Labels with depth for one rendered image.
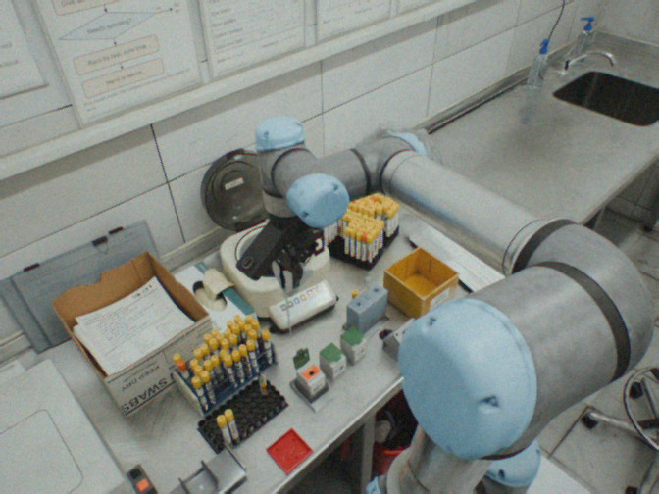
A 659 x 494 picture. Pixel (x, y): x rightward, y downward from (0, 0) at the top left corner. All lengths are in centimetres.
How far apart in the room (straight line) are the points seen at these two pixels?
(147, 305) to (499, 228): 94
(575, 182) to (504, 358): 151
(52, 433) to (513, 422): 66
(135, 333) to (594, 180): 148
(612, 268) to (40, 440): 76
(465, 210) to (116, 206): 91
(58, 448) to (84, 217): 59
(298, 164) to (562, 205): 116
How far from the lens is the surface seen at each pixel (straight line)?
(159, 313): 128
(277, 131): 76
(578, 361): 43
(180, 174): 134
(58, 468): 84
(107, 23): 114
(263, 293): 120
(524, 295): 43
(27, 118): 116
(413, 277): 137
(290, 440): 110
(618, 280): 47
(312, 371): 109
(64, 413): 88
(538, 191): 178
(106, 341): 127
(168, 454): 114
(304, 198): 68
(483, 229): 57
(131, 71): 119
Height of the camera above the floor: 185
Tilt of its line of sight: 42 degrees down
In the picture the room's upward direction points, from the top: 2 degrees counter-clockwise
